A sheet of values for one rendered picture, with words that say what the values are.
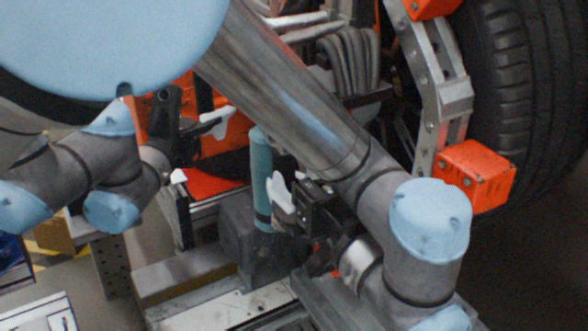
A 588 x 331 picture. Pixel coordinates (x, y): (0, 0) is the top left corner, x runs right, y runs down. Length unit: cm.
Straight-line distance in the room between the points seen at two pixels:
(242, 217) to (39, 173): 79
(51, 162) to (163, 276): 101
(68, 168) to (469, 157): 55
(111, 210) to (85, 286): 111
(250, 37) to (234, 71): 3
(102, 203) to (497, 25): 61
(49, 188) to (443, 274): 47
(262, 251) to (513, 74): 85
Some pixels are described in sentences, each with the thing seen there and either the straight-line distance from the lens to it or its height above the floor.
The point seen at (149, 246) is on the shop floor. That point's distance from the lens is 196.
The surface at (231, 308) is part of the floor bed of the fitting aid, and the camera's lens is 160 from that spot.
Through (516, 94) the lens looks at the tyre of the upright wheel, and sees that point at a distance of 81.
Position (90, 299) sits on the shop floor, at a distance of 184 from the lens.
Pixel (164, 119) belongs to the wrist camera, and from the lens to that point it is 91.
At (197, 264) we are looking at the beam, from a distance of 167.
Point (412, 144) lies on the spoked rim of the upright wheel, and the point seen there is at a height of 78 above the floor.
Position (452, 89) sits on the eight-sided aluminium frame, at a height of 97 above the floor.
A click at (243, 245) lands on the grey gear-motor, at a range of 138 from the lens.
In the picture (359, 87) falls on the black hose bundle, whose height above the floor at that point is 99.
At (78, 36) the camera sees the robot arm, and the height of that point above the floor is 123.
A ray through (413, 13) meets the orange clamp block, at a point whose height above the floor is 107.
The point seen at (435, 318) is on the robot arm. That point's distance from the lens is 55.
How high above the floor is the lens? 131
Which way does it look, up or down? 35 degrees down
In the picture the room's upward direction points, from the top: straight up
